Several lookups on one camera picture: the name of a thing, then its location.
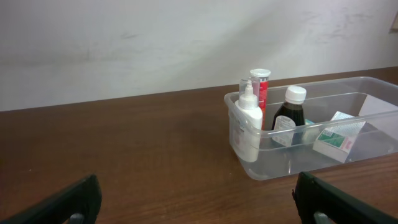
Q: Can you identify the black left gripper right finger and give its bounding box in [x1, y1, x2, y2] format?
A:
[292, 172, 397, 223]

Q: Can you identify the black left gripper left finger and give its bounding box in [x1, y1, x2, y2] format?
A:
[1, 174, 102, 224]

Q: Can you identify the white green medicine box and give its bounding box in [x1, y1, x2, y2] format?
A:
[313, 121, 366, 163]

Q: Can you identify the dark bottle with white cap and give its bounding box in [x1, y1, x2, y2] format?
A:
[272, 86, 307, 147]

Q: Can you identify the white lotion bottle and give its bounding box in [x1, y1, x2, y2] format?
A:
[232, 77, 263, 162]

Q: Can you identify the orange tube with white cap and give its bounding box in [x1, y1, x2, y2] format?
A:
[250, 68, 271, 129]

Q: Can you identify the small gold-lidded balm jar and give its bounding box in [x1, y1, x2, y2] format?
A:
[302, 119, 320, 144]

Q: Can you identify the clear plastic container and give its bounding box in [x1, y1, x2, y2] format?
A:
[224, 77, 397, 180]

